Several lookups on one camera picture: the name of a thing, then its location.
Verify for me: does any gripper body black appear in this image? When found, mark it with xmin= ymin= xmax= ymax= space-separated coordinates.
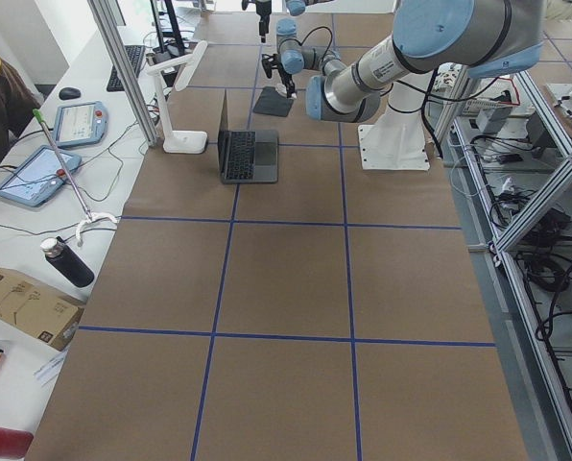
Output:
xmin=277 ymin=64 xmax=293 ymax=82
xmin=241 ymin=0 xmax=273 ymax=18

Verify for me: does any black mouse pad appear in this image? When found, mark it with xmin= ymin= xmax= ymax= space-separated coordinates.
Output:
xmin=252 ymin=86 xmax=295 ymax=117

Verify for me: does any grey laptop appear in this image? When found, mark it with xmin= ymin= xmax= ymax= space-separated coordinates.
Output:
xmin=218 ymin=91 xmax=278 ymax=183

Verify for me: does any white computer mouse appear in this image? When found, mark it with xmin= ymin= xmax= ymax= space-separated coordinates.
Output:
xmin=275 ymin=84 xmax=298 ymax=100

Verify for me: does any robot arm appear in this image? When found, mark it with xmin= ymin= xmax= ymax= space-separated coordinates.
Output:
xmin=276 ymin=0 xmax=546 ymax=123
xmin=241 ymin=0 xmax=328 ymax=43

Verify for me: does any white desk lamp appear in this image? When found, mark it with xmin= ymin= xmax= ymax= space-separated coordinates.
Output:
xmin=147 ymin=40 xmax=208 ymax=155

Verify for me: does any black computer mouse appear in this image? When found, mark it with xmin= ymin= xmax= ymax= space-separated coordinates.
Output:
xmin=59 ymin=86 xmax=82 ymax=101

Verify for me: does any black keyboard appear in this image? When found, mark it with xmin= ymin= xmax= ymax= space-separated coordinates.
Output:
xmin=106 ymin=44 xmax=147 ymax=93

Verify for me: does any far blue teach pendant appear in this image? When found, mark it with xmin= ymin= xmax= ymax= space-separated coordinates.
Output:
xmin=53 ymin=101 xmax=108 ymax=148

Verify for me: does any blue teach pendant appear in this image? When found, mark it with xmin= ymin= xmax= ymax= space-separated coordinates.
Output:
xmin=53 ymin=101 xmax=108 ymax=148
xmin=0 ymin=145 xmax=66 ymax=207

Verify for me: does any grabber stick green tip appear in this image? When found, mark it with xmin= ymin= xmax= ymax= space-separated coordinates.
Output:
xmin=33 ymin=109 xmax=118 ymax=247

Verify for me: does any near blue teach pendant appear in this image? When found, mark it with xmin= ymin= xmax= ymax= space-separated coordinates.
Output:
xmin=0 ymin=145 xmax=66 ymax=207

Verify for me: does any black water bottle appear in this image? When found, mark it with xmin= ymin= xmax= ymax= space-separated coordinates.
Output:
xmin=40 ymin=237 xmax=95 ymax=288

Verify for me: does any cardboard box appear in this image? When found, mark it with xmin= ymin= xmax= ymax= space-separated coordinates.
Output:
xmin=0 ymin=268 xmax=84 ymax=351

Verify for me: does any red object at edge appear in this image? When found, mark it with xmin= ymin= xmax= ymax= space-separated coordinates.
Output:
xmin=0 ymin=427 xmax=34 ymax=460

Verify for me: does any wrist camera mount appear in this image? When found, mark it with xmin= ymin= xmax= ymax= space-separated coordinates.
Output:
xmin=261 ymin=53 xmax=281 ymax=79

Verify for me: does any white camera pole mount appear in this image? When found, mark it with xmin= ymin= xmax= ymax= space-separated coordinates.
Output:
xmin=356 ymin=0 xmax=465 ymax=173

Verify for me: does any aluminium frame post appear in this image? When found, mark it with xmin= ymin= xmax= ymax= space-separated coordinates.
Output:
xmin=87 ymin=0 xmax=158 ymax=147

